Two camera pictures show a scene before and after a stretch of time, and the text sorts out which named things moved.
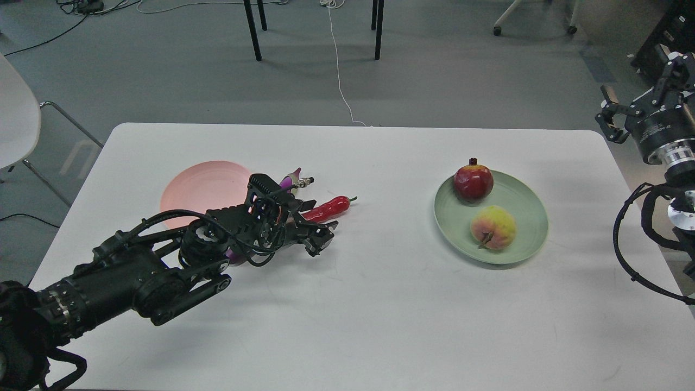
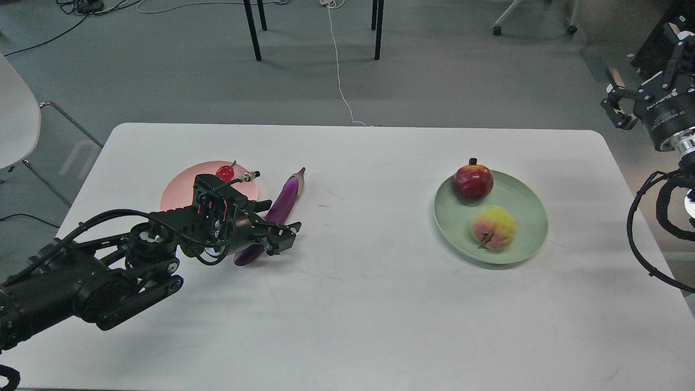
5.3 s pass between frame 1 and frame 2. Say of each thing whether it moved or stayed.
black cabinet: stayed
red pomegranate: stayed
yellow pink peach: stayed
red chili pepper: moved
